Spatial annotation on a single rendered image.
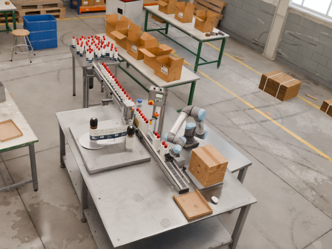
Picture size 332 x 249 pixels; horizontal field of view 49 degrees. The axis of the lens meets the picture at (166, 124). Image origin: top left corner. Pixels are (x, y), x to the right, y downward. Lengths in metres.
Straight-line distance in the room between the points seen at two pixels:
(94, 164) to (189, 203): 1.04
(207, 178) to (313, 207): 2.09
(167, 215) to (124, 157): 0.83
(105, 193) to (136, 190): 0.29
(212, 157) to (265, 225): 1.45
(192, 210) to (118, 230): 0.72
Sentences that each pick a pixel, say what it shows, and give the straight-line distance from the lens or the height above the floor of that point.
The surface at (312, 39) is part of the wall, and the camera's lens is 8.94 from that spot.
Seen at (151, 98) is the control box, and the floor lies 1.38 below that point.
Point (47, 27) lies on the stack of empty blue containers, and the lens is 8.28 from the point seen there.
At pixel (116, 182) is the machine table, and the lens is 3.63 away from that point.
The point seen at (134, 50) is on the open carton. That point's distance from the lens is 6.24.
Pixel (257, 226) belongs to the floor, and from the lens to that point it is 4.71.
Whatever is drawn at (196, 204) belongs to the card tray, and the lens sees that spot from 3.53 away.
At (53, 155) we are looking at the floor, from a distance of 5.27.
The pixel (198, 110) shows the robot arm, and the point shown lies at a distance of 3.71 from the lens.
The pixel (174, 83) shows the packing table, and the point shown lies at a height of 0.78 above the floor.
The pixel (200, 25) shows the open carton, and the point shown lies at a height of 0.89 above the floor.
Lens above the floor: 3.33
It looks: 34 degrees down
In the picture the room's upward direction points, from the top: 9 degrees clockwise
